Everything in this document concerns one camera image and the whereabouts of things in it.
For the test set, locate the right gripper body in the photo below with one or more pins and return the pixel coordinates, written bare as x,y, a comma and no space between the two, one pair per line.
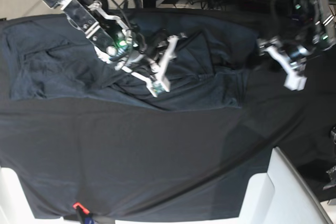
120,47

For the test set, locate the black table cloth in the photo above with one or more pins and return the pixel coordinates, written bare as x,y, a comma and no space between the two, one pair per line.
137,164

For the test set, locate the white bin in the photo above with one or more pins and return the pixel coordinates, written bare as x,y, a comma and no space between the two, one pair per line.
280,195
14,205

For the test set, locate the black red clamp front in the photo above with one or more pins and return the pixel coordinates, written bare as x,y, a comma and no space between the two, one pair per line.
83,214

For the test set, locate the white bin right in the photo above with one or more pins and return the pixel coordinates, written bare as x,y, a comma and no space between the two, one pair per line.
280,195

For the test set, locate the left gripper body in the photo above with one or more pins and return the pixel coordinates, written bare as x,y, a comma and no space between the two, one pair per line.
294,52

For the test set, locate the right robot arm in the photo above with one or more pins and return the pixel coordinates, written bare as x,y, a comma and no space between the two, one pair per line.
88,16

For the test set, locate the dark grey T-shirt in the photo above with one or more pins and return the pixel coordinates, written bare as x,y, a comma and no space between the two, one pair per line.
49,59

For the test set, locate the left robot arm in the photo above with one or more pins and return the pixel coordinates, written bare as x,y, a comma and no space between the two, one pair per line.
315,32

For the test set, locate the white bin left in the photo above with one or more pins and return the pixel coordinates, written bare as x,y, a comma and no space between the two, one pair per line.
14,205

